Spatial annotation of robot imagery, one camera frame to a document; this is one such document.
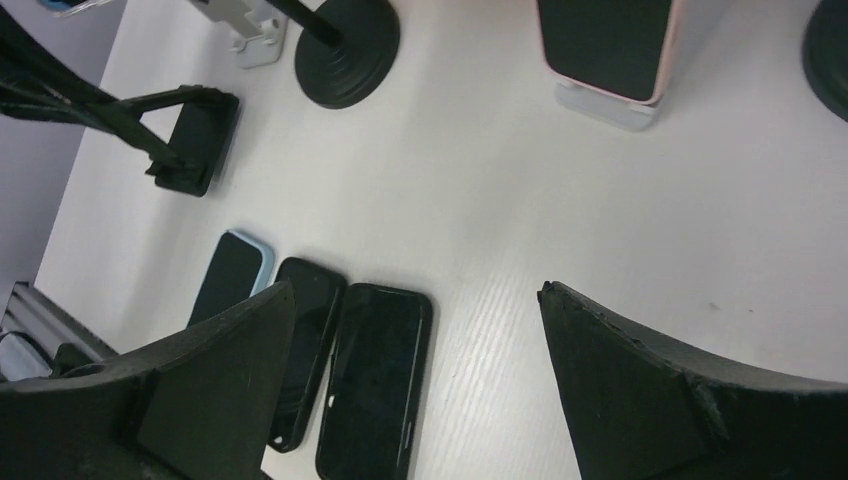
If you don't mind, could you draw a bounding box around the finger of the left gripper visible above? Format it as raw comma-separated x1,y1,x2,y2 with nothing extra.
1,13,199,176
120,85,240,197

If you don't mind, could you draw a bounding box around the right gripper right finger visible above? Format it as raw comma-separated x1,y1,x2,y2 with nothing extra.
537,282,847,479

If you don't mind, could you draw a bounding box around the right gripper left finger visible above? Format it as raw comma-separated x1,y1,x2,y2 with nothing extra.
1,282,295,479

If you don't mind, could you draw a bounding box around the white folding phone stand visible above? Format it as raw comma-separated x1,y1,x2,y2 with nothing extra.
190,0,289,70

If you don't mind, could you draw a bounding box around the black phone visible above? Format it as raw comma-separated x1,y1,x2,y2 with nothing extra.
268,257,348,453
315,283,433,479

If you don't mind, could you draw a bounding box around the blue case phone on table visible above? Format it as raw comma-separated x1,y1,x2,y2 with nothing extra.
187,229,276,327

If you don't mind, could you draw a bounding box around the black round phone stand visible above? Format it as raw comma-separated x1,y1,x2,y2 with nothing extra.
270,0,401,110

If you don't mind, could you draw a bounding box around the aluminium frame rail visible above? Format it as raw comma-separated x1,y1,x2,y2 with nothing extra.
1,282,117,382

